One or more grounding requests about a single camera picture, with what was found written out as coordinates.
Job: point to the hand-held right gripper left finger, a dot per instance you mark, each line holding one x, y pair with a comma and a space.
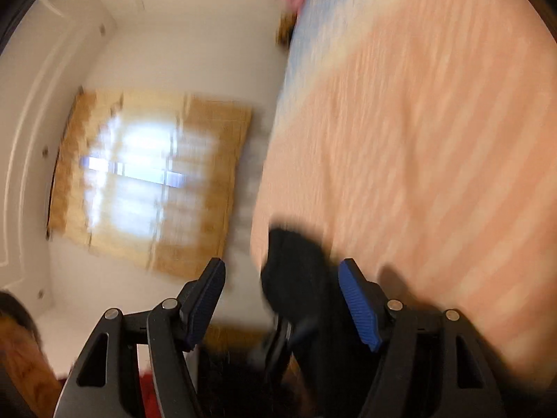
203, 302

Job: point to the cream and brown headboard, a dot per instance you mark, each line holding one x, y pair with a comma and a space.
286, 30

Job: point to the orange brown cloth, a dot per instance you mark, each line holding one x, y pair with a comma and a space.
21, 365

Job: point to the black pants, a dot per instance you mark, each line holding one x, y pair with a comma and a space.
296, 278

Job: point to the yellow patterned curtain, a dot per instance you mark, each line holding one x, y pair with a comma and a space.
148, 183

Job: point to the peach and blue dotted bedspread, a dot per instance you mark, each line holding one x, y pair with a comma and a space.
413, 139

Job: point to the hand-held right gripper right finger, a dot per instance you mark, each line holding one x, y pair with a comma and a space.
359, 305

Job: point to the red cloth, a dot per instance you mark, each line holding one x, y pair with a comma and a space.
148, 394

